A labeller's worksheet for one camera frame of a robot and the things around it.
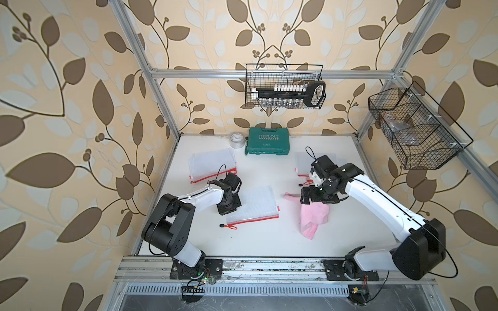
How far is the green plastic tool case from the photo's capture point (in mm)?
1106

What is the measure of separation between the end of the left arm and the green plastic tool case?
35cm

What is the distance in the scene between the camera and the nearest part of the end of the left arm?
68 cm
